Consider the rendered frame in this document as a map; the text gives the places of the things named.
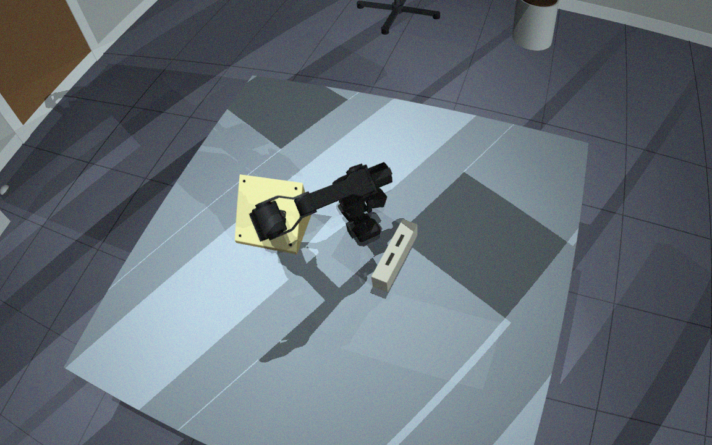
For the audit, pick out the black two-prong plug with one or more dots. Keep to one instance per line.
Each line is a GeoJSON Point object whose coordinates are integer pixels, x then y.
{"type": "Point", "coordinates": [350, 231]}

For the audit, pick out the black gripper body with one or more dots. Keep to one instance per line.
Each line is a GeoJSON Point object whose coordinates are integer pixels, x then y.
{"type": "Point", "coordinates": [366, 227]}

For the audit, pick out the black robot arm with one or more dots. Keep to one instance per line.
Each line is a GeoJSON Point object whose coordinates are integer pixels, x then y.
{"type": "Point", "coordinates": [358, 183]}

